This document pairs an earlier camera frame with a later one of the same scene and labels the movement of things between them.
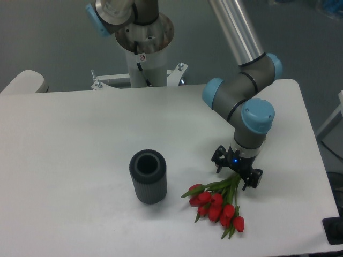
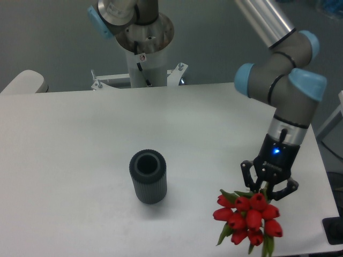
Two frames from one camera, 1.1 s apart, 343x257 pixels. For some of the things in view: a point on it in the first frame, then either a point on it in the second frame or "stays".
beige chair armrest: (28, 81) stays
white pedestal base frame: (173, 76) stays
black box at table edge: (333, 228) stays
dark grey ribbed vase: (148, 171) stays
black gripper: (239, 165) → (273, 164)
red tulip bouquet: (217, 201) → (248, 218)
